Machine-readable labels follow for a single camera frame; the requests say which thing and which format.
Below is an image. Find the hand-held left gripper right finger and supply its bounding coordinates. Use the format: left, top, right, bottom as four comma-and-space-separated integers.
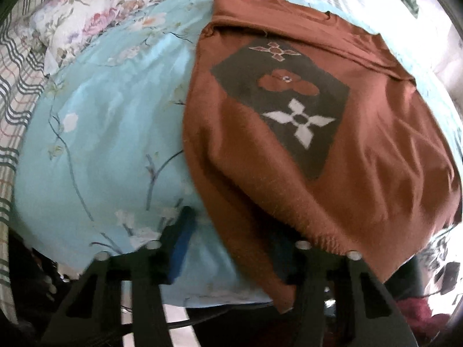
274, 240, 422, 347

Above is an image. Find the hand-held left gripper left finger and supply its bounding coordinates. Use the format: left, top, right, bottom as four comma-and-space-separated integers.
41, 206, 198, 347

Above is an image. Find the brown flower print sweater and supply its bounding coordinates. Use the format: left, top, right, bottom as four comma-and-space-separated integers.
182, 0, 463, 314

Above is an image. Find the dark red cloth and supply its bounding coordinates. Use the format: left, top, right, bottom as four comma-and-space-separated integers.
394, 296, 453, 340

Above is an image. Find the light blue floral bedsheet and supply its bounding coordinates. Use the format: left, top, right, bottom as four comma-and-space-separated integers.
11, 0, 463, 306

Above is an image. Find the green plaid bed cover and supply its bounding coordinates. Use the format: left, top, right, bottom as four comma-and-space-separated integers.
0, 0, 120, 326

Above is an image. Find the white floral pillow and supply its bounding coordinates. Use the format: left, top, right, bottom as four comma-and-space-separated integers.
31, 0, 174, 75

